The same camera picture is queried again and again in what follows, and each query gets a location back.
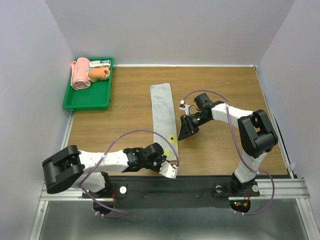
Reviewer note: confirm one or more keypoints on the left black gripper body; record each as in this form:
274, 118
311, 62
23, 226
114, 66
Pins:
155, 165

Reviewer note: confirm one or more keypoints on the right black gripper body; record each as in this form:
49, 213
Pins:
193, 121

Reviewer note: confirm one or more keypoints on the yellow green towel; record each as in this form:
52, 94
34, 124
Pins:
164, 119

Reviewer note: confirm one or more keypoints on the orange polka dot towel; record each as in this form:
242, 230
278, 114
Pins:
95, 74

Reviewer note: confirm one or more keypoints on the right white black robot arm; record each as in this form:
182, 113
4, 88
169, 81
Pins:
252, 132

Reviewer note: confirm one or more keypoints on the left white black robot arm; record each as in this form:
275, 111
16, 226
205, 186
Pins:
73, 168

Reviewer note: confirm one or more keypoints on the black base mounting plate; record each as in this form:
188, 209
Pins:
156, 192

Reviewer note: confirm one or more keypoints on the green plastic tray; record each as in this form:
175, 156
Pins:
95, 98

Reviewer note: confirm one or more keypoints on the rolled white blue towel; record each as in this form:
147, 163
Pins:
100, 63

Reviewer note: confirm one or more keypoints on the rolled pink towel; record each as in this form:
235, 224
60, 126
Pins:
79, 78

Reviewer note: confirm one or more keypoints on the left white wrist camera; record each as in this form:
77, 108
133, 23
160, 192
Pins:
168, 170

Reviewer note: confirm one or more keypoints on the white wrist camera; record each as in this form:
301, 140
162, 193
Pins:
168, 170
183, 106

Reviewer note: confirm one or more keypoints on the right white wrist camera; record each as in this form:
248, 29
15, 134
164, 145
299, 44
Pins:
183, 106

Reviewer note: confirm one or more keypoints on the aluminium frame rail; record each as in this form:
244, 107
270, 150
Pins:
287, 188

